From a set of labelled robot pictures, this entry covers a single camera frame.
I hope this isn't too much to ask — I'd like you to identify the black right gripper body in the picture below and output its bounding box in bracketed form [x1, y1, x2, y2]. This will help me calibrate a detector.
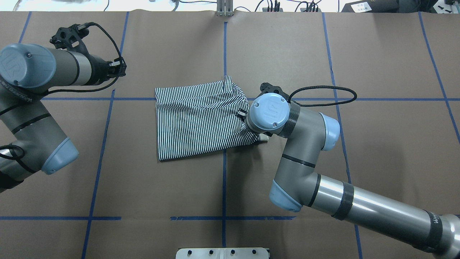
[235, 109, 248, 121]

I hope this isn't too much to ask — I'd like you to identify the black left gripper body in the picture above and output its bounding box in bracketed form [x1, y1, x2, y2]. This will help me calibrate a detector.
[88, 55, 128, 85]

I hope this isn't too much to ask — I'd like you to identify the navy white striped polo shirt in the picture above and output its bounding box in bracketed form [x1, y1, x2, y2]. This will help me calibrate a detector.
[155, 75, 269, 161]

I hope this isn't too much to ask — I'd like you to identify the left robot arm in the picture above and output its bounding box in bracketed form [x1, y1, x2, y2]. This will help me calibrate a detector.
[1, 41, 127, 192]

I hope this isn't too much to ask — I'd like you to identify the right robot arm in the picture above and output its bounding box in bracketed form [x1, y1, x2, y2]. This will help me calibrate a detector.
[226, 101, 459, 259]

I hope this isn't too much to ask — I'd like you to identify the aluminium frame post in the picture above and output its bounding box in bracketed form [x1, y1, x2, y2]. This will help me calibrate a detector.
[216, 0, 234, 17]

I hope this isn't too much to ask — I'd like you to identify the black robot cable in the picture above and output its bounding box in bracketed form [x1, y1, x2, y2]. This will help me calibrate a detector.
[287, 86, 358, 108]

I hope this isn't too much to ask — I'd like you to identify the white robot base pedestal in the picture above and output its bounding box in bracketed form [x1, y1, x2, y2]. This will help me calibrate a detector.
[175, 247, 271, 259]

